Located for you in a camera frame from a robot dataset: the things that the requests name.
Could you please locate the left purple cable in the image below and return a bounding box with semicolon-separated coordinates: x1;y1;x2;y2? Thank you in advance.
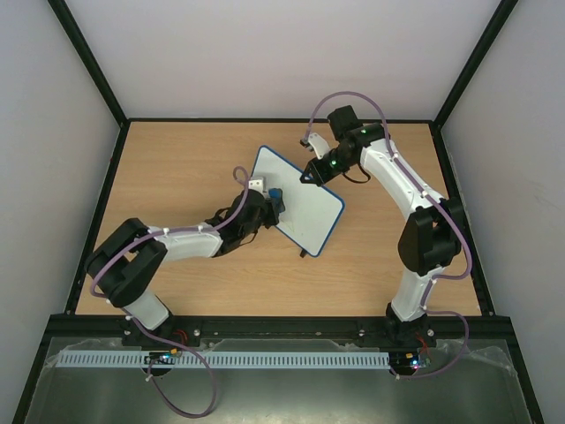
89;165;251;418

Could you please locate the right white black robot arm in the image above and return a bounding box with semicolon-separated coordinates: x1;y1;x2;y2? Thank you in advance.
300;106;469;347

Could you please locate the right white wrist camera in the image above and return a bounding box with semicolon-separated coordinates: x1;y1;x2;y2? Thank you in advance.
300;132;330;159

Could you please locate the left controller circuit board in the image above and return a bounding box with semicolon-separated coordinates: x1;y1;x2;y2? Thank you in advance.
143;350;182;366

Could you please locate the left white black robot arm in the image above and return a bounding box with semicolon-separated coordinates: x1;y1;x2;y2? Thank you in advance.
85;188;285;340

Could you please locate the light blue slotted cable duct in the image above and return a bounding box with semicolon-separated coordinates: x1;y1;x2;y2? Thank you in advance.
56;350;390;370

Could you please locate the right controller circuit board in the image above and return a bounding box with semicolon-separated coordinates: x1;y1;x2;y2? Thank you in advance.
389;352;432;374

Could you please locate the blue whiteboard eraser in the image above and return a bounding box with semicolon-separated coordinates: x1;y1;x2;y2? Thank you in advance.
267;188;283;203

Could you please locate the black frame post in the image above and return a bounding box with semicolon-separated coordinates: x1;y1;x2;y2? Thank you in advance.
433;0;518;127
47;0;128;128

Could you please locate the left black frame post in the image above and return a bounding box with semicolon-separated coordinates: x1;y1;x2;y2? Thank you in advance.
47;0;128;128

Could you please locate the right black frame post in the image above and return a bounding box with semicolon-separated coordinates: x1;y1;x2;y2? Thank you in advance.
433;0;518;127

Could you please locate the small blue-framed whiteboard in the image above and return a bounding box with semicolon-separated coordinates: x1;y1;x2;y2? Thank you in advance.
252;145;345;257

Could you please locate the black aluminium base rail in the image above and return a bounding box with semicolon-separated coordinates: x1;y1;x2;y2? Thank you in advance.
45;314;516;350

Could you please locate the controller circuit board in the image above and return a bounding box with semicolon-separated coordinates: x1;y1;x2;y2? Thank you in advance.
143;350;182;366
389;352;432;374

